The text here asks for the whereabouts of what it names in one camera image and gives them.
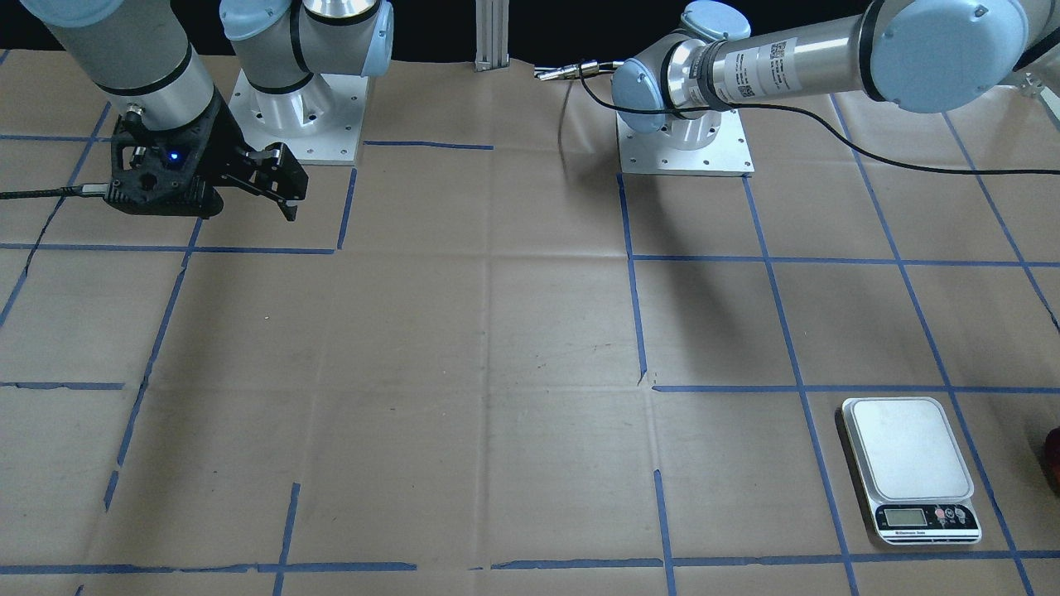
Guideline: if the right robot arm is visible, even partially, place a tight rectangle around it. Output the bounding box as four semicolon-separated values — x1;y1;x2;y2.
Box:
24;1;395;220

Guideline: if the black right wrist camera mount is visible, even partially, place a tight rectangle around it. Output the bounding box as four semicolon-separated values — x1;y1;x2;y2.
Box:
104;101;224;220

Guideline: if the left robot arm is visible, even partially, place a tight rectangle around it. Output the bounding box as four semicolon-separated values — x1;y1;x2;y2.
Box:
612;1;1058;133

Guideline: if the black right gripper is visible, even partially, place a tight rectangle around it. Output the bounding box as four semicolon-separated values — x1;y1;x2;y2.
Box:
195;89;308;222

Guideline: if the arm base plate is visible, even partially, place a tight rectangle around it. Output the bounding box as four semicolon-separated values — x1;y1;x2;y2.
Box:
229;71;374;166
612;78;754;176

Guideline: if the aluminium frame post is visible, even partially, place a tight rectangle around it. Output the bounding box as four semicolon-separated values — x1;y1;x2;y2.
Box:
474;0;511;73

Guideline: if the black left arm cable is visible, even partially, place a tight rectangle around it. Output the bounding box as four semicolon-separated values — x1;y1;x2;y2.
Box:
580;63;1060;176

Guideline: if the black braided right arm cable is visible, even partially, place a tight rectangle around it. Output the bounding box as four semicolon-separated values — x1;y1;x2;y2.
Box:
0;182;108;200

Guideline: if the red yellow mango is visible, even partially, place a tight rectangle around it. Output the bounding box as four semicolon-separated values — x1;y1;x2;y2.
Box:
1040;427;1060;496

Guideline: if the silver digital kitchen scale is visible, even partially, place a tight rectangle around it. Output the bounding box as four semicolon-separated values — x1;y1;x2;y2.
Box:
840;397;983;546

